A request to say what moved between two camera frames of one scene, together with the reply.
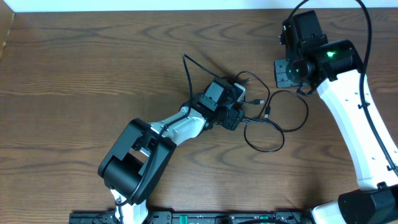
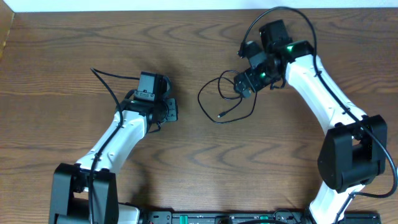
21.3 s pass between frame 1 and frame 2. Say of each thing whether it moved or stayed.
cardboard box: stayed
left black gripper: moved
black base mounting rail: stayed
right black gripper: moved
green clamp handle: stayed
